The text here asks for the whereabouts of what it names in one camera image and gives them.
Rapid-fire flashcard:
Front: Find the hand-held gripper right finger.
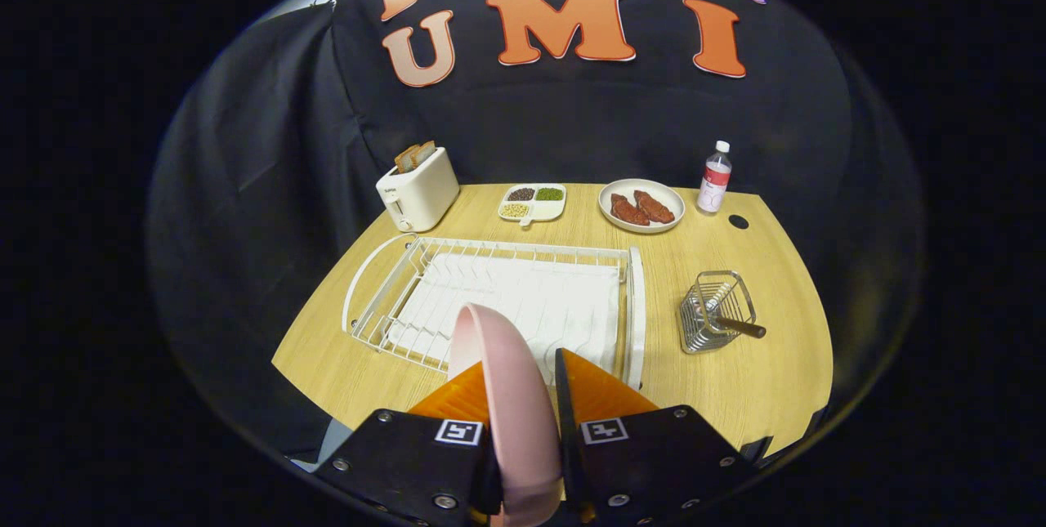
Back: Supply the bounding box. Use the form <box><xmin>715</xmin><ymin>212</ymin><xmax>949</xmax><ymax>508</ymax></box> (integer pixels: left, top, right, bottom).
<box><xmin>554</xmin><ymin>347</ymin><xmax>758</xmax><ymax>527</ymax></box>

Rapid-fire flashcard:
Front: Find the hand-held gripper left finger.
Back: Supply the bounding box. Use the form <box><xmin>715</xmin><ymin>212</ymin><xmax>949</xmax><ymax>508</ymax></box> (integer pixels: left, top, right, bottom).
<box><xmin>315</xmin><ymin>360</ymin><xmax>503</xmax><ymax>527</ymax></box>

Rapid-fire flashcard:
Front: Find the pink plate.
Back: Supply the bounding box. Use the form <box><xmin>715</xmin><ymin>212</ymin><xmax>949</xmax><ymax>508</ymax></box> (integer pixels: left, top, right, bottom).
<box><xmin>448</xmin><ymin>303</ymin><xmax>565</xmax><ymax>527</ymax></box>

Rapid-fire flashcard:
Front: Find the white wire dish rack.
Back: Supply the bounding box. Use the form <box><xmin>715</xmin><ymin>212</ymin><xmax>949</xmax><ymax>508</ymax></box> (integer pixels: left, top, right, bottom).
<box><xmin>342</xmin><ymin>233</ymin><xmax>646</xmax><ymax>391</ymax></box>

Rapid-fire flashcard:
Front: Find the metal wire basket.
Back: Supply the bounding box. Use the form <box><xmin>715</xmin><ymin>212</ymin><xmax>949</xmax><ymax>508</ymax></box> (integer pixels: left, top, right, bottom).
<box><xmin>679</xmin><ymin>270</ymin><xmax>758</xmax><ymax>355</ymax></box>

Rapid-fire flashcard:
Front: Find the brown-handled metal spoon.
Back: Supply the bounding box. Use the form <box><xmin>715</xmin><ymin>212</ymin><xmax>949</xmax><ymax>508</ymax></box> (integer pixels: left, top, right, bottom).
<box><xmin>703</xmin><ymin>282</ymin><xmax>767</xmax><ymax>339</ymax></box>

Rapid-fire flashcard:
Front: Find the white divided bean dish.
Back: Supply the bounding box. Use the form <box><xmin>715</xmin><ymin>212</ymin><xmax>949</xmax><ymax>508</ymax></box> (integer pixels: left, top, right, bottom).
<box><xmin>498</xmin><ymin>184</ymin><xmax>567</xmax><ymax>227</ymax></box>

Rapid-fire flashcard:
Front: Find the beige round plate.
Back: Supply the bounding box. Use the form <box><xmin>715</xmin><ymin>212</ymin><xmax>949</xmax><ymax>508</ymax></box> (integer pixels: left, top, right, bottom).
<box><xmin>598</xmin><ymin>178</ymin><xmax>686</xmax><ymax>234</ymax></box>

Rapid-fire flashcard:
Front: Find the white ribbed drain tray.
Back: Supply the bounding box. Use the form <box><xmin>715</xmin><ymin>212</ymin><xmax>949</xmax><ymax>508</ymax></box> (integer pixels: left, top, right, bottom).
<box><xmin>388</xmin><ymin>253</ymin><xmax>620</xmax><ymax>373</ymax></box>

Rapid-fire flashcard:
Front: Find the red meat piece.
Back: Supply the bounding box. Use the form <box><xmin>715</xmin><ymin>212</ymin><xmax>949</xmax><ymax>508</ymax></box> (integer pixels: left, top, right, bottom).
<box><xmin>610</xmin><ymin>193</ymin><xmax>651</xmax><ymax>226</ymax></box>
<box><xmin>634</xmin><ymin>190</ymin><xmax>677</xmax><ymax>224</ymax></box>

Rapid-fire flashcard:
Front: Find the white toaster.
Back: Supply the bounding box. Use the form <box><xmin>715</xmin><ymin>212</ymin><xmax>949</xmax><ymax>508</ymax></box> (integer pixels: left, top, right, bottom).
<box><xmin>376</xmin><ymin>146</ymin><xmax>460</xmax><ymax>233</ymax></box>

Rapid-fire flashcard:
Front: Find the red-labelled clear plastic bottle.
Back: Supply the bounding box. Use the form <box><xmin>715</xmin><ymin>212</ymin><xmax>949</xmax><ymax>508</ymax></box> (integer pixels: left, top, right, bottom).
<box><xmin>696</xmin><ymin>141</ymin><xmax>733</xmax><ymax>215</ymax></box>

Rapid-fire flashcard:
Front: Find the black backdrop cloth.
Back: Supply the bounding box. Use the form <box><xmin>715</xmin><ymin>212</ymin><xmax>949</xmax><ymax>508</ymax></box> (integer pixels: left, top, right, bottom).
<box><xmin>147</xmin><ymin>0</ymin><xmax>924</xmax><ymax>462</ymax></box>

